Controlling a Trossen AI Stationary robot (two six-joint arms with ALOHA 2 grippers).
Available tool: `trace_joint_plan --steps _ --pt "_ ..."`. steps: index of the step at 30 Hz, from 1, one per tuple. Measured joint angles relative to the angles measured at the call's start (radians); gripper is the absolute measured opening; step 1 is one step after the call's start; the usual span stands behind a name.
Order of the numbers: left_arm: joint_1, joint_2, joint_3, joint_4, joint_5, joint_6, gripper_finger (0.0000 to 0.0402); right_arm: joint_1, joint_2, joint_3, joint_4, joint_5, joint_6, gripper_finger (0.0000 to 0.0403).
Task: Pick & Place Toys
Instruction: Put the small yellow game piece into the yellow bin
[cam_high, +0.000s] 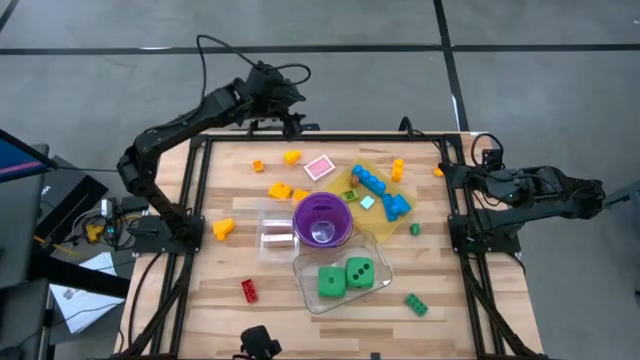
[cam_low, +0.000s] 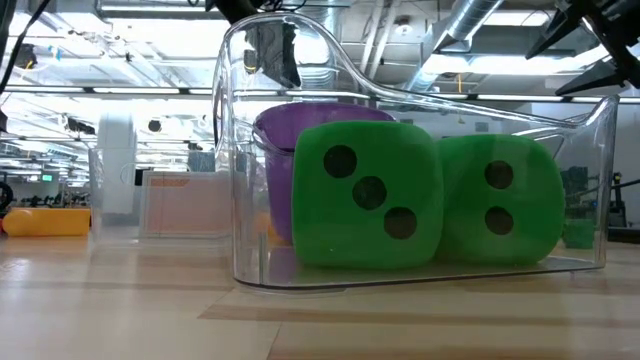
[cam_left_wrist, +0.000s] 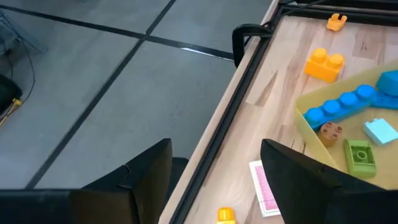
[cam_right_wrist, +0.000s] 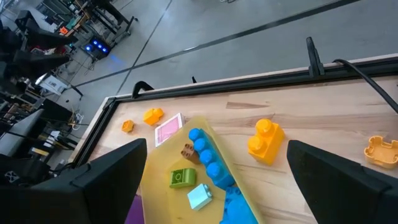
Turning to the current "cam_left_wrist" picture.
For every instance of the yellow two-stud block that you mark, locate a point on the yellow two-stud block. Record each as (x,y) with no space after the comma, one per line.
(323,70)

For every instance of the yellow translucent tray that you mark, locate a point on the yellow translucent tray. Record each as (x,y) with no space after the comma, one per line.
(351,129)

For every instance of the small yellow clip piece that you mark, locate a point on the small yellow clip piece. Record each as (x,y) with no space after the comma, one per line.
(335,25)

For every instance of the orange-brown toy block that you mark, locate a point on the orange-brown toy block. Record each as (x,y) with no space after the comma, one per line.
(328,137)

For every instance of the light teal toy block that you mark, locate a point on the light teal toy block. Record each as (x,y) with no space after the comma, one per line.
(381,132)

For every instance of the yellow toy block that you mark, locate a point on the yellow toy block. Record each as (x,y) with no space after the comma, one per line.
(226,216)

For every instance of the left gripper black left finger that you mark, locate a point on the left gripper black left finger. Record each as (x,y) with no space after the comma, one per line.
(146,193)

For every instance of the olive green toy brick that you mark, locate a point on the olive green toy brick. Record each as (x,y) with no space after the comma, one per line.
(351,161)

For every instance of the black table frame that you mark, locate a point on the black table frame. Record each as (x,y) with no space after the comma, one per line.
(227,124)

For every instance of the pink card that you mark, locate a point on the pink card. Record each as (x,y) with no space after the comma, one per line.
(262,186)

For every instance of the black frame clamp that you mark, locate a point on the black frame clamp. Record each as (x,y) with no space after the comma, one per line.
(237,40)

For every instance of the blue triangular block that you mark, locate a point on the blue triangular block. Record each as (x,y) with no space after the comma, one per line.
(388,84)

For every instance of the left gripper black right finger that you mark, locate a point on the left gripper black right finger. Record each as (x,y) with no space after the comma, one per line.
(311,196)

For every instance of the blue four-stud brick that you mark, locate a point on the blue four-stud brick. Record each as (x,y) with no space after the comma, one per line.
(339,109)

